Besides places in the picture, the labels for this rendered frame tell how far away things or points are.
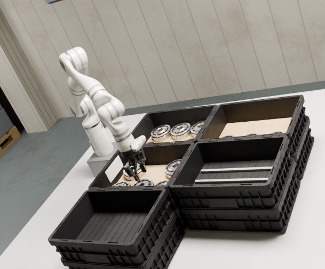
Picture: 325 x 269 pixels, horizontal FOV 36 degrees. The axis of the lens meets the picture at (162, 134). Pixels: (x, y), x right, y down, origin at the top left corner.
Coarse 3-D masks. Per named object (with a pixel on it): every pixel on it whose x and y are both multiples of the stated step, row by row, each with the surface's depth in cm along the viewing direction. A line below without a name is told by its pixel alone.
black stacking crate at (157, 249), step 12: (168, 228) 186; (168, 240) 188; (180, 240) 194; (156, 252) 178; (168, 252) 187; (72, 264) 189; (84, 264) 186; (96, 264) 183; (156, 264) 179; (168, 264) 185
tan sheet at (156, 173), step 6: (150, 168) 224; (156, 168) 222; (162, 168) 220; (150, 174) 220; (156, 174) 218; (162, 174) 216; (120, 180) 225; (126, 180) 223; (132, 180) 221; (156, 180) 214; (162, 180) 212
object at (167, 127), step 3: (159, 126) 249; (162, 126) 248; (165, 126) 246; (168, 126) 245; (165, 129) 244; (168, 129) 243; (153, 132) 247; (162, 132) 242; (165, 132) 241; (153, 135) 243; (159, 135) 241; (162, 135) 241
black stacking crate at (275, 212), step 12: (288, 180) 184; (288, 192) 186; (288, 204) 185; (192, 216) 193; (204, 216) 190; (216, 216) 188; (228, 216) 185; (240, 216) 182; (252, 216) 180; (264, 216) 177; (276, 216) 175; (288, 216) 183; (192, 228) 197; (204, 228) 194; (216, 228) 191; (228, 228) 188; (240, 228) 185; (252, 228) 182; (264, 228) 181; (276, 228) 178
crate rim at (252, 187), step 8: (272, 136) 191; (280, 136) 189; (288, 144) 187; (192, 152) 203; (280, 152) 180; (184, 160) 200; (280, 160) 178; (272, 168) 174; (176, 176) 193; (272, 176) 170; (208, 184) 180; (216, 184) 178; (224, 184) 176; (232, 184) 175; (240, 184) 173; (248, 184) 172; (256, 184) 170; (264, 184) 168; (272, 184) 169
